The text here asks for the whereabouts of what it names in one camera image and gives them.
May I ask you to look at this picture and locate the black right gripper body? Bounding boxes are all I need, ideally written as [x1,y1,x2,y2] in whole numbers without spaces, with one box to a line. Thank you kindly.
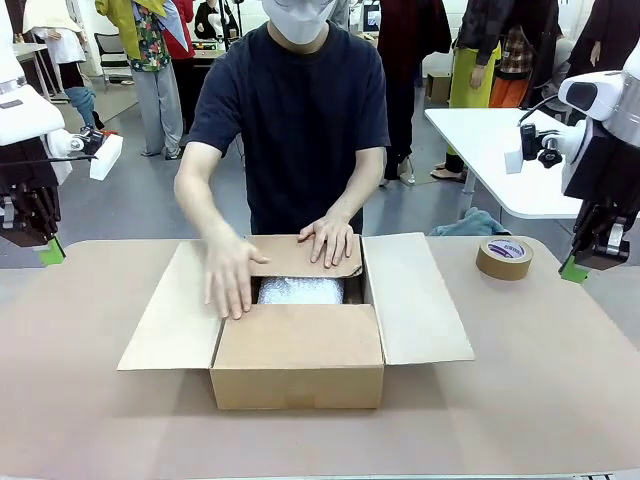
[563,124,640,206]

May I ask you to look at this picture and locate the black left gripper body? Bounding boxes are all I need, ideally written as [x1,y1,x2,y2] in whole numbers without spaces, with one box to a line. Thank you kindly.
[0,134,60,199]

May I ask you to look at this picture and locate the brown packing tape roll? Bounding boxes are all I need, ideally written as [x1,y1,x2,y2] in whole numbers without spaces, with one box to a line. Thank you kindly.
[474,236,535,282]

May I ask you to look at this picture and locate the brown cardboard shipping box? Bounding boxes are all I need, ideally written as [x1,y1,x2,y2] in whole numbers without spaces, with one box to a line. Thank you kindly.
[116,232,476,411]

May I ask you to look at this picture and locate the person's left forearm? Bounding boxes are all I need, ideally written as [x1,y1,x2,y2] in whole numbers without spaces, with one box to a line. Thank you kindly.
[327,144,386,226]

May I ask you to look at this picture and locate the person's right forearm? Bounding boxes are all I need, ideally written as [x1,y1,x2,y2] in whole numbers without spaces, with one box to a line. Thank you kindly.
[173,140,251,251]

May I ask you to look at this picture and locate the person's right hand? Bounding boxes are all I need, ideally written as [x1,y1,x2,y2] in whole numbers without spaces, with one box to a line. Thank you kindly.
[203,234,271,321]

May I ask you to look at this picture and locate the person's left hand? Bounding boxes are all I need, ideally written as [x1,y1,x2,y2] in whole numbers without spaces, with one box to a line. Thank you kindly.
[298,217,355,269]

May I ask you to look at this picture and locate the teal cloth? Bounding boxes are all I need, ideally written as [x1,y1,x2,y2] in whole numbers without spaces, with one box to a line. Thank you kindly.
[428,207,512,238]

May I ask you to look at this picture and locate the mannequin in white coat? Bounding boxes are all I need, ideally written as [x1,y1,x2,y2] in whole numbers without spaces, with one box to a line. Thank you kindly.
[22,0,101,131]

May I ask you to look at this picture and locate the white side table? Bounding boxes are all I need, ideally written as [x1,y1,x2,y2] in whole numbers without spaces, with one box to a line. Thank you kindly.
[423,107,591,219]

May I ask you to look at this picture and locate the black chair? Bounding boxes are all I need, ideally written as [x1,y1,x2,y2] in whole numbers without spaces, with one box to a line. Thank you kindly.
[93,32,134,84]

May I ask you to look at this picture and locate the mannequin in orange trousers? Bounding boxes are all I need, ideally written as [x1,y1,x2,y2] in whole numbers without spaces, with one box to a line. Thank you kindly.
[487,0,566,109]

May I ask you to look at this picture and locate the figure in floral shirt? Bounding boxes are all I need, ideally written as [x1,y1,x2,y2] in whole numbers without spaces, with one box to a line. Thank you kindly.
[94,0,194,159]

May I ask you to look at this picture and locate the mannequin in yellow skirt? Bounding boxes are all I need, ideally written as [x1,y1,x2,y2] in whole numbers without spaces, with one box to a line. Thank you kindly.
[439,0,504,184]

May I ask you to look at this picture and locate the small cardboard box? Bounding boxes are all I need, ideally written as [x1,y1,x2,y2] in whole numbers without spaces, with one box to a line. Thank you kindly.
[424,72,451,105]

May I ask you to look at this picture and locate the bubble wrapped bundle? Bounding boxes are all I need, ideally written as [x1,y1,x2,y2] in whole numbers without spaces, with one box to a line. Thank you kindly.
[257,276,347,306]

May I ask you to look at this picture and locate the person in dark t-shirt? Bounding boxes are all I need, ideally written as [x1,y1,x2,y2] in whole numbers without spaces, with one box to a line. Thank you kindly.
[187,0,391,236]

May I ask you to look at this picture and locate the small monitor screen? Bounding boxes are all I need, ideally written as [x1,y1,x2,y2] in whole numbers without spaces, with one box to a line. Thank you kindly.
[362,2,382,34]

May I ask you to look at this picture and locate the white face mask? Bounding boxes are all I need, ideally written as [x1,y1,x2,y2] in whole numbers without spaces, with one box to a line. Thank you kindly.
[262,0,339,44]

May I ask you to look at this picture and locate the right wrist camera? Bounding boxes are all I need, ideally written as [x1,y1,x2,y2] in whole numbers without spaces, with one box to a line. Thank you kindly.
[503,122,566,175]

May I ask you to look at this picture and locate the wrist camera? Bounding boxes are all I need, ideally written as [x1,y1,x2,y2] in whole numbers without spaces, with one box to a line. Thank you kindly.
[47,127,125,181]
[503,122,566,175]

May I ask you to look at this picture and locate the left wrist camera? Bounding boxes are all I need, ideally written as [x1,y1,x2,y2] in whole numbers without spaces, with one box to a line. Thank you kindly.
[47,127,125,181]

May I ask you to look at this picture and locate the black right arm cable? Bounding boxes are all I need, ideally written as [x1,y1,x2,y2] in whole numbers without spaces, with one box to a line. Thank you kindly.
[517,94,566,126]

